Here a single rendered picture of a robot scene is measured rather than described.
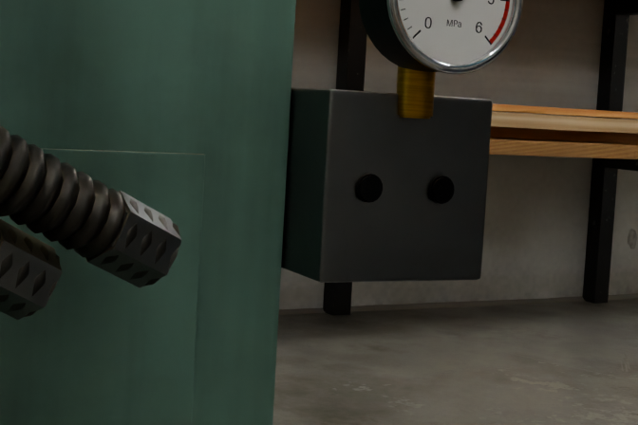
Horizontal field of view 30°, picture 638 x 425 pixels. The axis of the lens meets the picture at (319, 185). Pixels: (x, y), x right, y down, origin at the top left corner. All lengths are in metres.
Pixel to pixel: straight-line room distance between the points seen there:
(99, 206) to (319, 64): 3.04
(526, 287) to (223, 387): 3.42
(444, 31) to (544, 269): 3.49
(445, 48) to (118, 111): 0.13
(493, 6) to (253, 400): 0.20
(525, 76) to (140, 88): 3.38
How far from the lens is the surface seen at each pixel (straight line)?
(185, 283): 0.50
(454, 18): 0.48
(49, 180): 0.37
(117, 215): 0.39
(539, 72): 3.88
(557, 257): 3.99
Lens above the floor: 0.62
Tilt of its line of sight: 4 degrees down
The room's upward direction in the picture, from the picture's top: 3 degrees clockwise
